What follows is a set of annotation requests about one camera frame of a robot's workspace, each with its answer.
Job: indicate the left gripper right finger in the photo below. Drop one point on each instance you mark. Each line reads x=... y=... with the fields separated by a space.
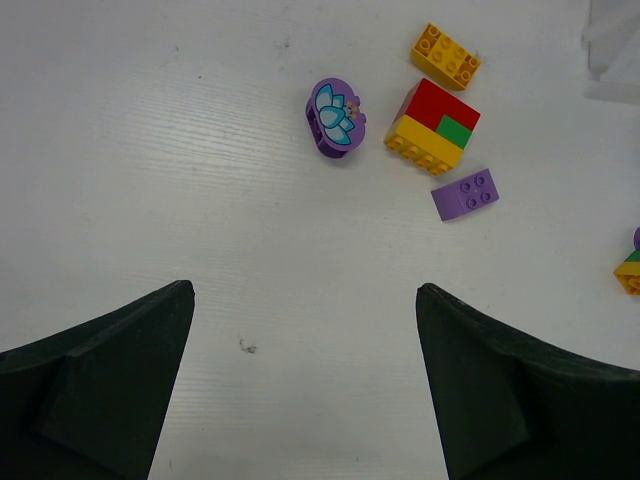
x=511 y=406

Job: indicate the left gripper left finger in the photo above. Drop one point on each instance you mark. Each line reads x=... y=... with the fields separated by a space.
x=90 y=402

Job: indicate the purple green yellow lego stack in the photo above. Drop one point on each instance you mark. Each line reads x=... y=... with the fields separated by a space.
x=628 y=272

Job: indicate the purple sloped lego brick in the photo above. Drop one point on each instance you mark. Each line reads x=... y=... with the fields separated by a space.
x=465 y=196

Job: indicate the red yellow green lego stack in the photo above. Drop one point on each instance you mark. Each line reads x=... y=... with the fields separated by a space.
x=432 y=128

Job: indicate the purple flower lego brick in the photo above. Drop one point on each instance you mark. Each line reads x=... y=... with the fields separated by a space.
x=333 y=113

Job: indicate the yellow striped lego brick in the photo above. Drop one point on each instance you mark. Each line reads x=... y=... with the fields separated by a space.
x=444 y=60

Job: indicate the clear divided sorting tray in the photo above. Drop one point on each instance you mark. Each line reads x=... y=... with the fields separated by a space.
x=611 y=40

